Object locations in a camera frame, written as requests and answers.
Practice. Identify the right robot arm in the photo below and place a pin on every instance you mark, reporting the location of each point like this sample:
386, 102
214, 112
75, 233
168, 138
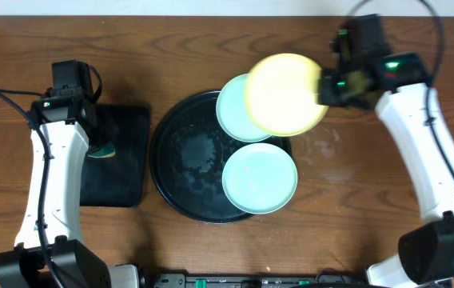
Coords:
398, 88

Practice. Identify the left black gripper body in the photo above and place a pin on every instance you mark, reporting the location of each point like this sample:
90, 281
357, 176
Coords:
98, 138

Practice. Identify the light green plate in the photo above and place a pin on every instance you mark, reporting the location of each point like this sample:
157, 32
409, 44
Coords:
232, 114
259, 178

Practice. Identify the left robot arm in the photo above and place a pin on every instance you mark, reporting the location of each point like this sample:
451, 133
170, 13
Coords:
48, 250

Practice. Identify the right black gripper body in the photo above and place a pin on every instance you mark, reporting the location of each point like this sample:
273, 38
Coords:
337, 86

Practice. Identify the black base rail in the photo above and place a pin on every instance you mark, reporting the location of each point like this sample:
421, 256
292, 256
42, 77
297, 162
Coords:
325, 278

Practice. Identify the yellow plate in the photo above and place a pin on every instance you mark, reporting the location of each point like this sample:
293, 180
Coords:
282, 94

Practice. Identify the green yellow sponge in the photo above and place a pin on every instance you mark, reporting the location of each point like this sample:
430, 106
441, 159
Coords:
104, 150

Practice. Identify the black round tray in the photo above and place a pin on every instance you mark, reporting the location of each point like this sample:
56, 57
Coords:
187, 158

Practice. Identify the black rectangular tray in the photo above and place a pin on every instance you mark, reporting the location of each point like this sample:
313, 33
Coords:
115, 179

